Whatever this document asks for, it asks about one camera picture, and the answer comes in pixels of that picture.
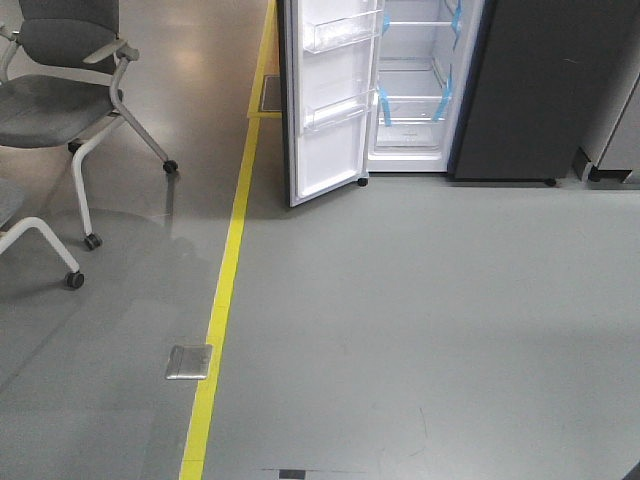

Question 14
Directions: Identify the clear lower door bin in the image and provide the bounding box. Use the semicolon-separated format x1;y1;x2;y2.
303;90;375;132

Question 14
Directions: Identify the near silver floor socket plate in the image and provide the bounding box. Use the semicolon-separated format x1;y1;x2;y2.
165;344;213;380

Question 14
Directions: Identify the yellow floor tape line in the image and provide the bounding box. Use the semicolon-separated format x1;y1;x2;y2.
178;1;277;479

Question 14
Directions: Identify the clear upper door bin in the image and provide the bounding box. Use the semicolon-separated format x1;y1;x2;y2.
303;9;383;54

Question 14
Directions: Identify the clear door bin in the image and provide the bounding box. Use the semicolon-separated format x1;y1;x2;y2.
303;90;375;132
303;9;383;54

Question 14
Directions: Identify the white open fridge door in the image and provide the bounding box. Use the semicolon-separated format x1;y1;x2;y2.
276;1;384;207

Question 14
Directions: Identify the grey fridge with open door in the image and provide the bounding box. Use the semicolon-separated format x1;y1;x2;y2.
277;0;640;209

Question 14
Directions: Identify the grey office chair white frame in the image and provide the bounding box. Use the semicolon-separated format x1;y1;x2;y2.
1;1;178;250

